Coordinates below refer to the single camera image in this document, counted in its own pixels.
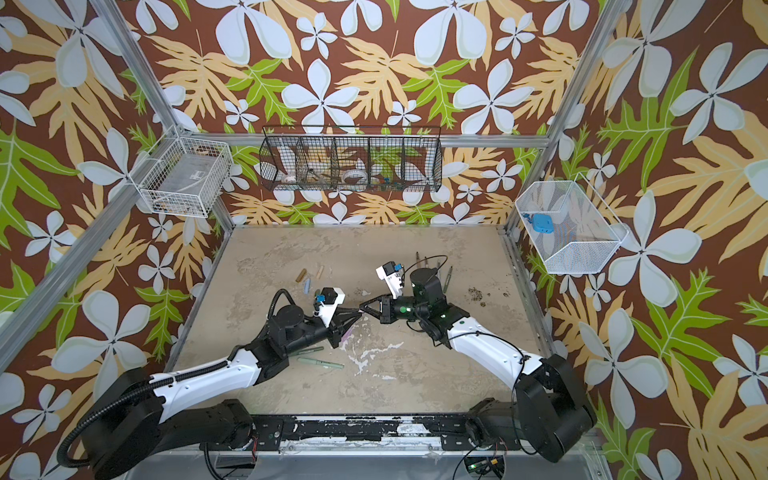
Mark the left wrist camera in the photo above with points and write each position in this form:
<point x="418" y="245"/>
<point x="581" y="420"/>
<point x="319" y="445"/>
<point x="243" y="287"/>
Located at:
<point x="327" y="301"/>

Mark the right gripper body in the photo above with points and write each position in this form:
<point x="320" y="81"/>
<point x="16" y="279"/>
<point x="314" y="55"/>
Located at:
<point x="387" y="309"/>

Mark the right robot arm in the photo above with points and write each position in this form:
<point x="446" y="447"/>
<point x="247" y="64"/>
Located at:
<point x="547" y="412"/>

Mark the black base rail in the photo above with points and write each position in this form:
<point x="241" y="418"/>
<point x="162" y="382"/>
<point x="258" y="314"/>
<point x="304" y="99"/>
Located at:
<point x="442" y="432"/>

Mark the white wire basket left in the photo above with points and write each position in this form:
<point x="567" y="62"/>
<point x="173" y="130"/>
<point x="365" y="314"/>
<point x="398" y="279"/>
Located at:
<point x="185" y="176"/>

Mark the pink pen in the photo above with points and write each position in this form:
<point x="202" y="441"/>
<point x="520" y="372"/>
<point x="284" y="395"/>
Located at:
<point x="347" y="335"/>

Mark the black wire basket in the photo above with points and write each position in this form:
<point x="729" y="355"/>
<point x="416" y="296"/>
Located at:
<point x="354" y="158"/>

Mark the blue object in basket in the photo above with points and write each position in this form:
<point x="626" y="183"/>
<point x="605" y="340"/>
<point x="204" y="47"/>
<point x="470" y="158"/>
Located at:
<point x="540" y="223"/>

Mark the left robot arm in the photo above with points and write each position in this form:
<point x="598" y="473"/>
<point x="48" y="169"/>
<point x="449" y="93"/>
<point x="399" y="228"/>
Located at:
<point x="141" y="414"/>

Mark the light green pen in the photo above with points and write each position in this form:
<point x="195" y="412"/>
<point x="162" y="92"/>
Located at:
<point x="320" y="363"/>

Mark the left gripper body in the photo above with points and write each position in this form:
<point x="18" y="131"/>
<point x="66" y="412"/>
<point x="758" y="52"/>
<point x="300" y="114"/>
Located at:
<point x="317" y="335"/>

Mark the white mesh basket right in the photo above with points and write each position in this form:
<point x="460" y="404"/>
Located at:
<point x="588" y="233"/>

